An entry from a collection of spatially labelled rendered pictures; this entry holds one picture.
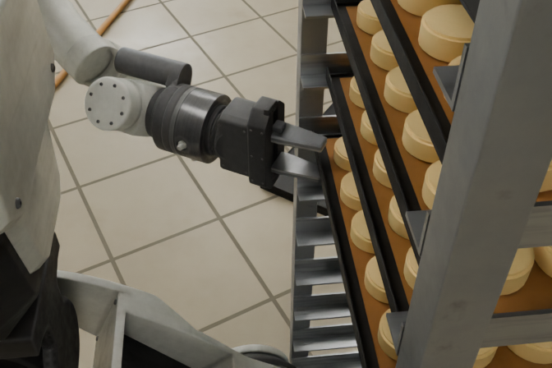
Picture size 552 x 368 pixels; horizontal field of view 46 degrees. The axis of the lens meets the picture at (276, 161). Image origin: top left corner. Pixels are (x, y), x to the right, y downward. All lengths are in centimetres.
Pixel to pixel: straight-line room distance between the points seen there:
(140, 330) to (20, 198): 36
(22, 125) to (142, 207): 134
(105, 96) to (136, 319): 26
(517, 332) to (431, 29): 20
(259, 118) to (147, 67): 17
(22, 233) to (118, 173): 143
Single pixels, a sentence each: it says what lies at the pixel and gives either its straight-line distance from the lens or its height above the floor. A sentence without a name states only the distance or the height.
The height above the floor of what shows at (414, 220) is 104.
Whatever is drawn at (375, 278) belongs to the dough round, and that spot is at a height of 79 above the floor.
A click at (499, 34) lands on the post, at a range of 23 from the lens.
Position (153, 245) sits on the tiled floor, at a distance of 173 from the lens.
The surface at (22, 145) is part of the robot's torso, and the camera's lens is 49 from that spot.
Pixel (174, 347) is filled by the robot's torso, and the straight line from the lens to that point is 83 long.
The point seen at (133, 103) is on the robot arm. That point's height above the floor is 82.
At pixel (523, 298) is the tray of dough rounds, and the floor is 95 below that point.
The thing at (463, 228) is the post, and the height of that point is 109.
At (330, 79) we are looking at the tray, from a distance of 73.
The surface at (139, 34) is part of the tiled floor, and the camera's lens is 256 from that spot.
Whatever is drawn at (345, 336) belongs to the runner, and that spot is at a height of 32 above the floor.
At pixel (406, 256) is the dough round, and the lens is 54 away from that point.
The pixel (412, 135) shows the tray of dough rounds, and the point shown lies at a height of 97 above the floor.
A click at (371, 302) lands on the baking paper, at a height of 77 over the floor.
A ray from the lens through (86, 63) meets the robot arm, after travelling 88.
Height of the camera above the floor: 129
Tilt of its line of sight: 42 degrees down
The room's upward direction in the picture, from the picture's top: straight up
